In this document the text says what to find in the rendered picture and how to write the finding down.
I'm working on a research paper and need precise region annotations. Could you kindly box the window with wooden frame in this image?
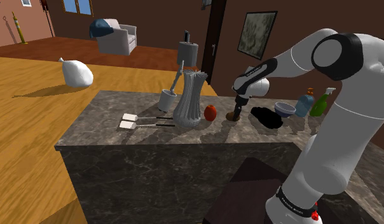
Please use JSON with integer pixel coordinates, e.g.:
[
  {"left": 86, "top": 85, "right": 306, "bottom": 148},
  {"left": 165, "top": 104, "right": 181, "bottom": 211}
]
[{"left": 62, "top": 0, "right": 94, "bottom": 17}]

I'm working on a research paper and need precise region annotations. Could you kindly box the red apple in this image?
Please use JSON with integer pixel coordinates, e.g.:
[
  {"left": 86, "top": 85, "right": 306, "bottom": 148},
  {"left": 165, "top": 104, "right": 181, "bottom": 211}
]
[{"left": 203, "top": 104, "right": 218, "bottom": 122}]

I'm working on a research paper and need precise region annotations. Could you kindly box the yellow striped post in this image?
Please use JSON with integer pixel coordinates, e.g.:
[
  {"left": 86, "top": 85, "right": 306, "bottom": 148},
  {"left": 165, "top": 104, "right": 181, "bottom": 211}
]
[{"left": 11, "top": 11, "right": 29, "bottom": 45}]

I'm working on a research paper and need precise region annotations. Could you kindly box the white cup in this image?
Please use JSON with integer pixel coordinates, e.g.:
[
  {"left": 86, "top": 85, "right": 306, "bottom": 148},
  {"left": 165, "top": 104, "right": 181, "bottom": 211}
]
[{"left": 157, "top": 88, "right": 177, "bottom": 113}]

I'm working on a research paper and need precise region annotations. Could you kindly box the blue-grey bowl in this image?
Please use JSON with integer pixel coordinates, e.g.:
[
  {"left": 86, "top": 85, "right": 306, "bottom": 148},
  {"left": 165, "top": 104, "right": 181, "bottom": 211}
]
[{"left": 274, "top": 101, "right": 297, "bottom": 118}]

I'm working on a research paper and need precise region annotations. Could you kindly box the green spray bottle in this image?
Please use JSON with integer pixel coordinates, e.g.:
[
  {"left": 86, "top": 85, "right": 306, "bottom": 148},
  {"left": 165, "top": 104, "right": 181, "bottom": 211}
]
[{"left": 309, "top": 87, "right": 336, "bottom": 117}]

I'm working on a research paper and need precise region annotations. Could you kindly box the grey dish brush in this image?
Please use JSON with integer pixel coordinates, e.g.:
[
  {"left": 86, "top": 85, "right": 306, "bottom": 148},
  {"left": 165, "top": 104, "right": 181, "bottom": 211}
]
[{"left": 170, "top": 59, "right": 185, "bottom": 94}]

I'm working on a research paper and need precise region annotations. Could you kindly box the brown round lump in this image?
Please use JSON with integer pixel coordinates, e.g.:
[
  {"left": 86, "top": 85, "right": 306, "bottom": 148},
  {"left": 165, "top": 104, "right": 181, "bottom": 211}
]
[{"left": 225, "top": 111, "right": 242, "bottom": 123}]

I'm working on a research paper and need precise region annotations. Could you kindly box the white spatula with black handle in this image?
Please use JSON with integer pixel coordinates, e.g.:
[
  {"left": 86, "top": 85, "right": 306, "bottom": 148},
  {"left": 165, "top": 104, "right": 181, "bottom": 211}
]
[
  {"left": 118, "top": 120, "right": 176, "bottom": 130},
  {"left": 121, "top": 113, "right": 174, "bottom": 122}
]

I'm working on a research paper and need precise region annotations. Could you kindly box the grey ribbed vase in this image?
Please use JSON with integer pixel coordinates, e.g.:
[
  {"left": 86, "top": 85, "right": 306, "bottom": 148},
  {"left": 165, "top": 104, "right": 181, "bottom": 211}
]
[{"left": 172, "top": 69, "right": 209, "bottom": 129}]

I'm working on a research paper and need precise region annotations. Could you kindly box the dark door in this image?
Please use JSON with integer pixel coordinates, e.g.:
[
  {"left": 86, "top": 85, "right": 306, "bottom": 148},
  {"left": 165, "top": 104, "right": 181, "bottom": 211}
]
[{"left": 200, "top": 0, "right": 228, "bottom": 85}]

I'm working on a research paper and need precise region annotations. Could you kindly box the grey paper towel holder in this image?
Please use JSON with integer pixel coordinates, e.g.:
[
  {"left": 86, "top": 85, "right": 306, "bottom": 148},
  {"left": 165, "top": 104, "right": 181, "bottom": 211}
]
[{"left": 176, "top": 30, "right": 199, "bottom": 67}]

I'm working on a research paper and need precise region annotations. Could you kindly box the white tied bag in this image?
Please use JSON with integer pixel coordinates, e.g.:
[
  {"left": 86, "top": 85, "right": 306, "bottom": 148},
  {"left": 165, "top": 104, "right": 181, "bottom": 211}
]
[{"left": 57, "top": 57, "right": 95, "bottom": 88}]

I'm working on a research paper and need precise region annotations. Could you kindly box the dark framed wall picture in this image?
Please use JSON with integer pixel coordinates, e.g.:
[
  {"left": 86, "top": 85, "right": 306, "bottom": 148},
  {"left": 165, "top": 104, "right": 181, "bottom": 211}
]
[{"left": 237, "top": 10, "right": 278, "bottom": 61}]

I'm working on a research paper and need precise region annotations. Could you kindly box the black lumpy object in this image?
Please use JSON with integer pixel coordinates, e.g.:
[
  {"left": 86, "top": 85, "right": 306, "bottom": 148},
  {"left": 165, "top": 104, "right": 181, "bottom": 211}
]
[{"left": 250, "top": 106, "right": 284, "bottom": 130}]

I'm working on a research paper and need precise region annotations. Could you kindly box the blue bottle with orange cap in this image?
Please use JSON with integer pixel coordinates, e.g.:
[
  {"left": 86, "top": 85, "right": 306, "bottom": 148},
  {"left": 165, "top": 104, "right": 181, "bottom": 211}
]
[{"left": 294, "top": 87, "right": 315, "bottom": 118}]

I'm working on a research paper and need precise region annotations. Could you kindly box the grey armchair with blue cushion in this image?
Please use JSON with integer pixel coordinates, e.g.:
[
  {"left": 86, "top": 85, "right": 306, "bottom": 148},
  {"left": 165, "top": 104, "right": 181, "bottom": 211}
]
[{"left": 88, "top": 18, "right": 138, "bottom": 56}]

